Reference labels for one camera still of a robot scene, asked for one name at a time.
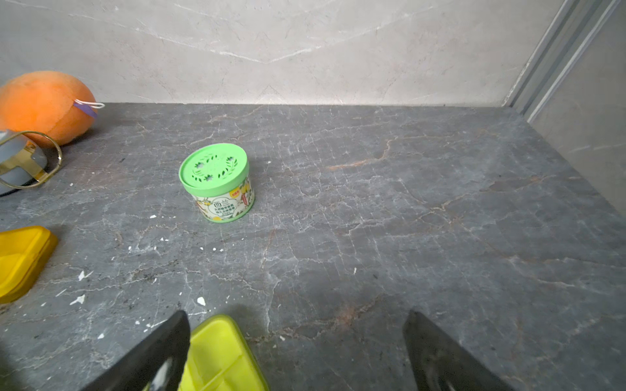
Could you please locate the green lid six-cell pillbox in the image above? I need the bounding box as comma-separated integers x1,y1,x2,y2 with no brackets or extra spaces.
179,314,268,391

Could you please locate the orange whale toy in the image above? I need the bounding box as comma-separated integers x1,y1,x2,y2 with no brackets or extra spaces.
1,71,104,148

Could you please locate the green lidded jar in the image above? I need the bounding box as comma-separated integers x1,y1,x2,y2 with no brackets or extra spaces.
179,143,255,223

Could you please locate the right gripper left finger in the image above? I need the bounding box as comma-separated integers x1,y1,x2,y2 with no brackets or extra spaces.
83,311,191,390

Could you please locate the amber lid small pillbox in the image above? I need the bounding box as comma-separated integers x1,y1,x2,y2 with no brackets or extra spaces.
1,226,58,304

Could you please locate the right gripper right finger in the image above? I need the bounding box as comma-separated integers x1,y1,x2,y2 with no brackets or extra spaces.
403,310,513,390

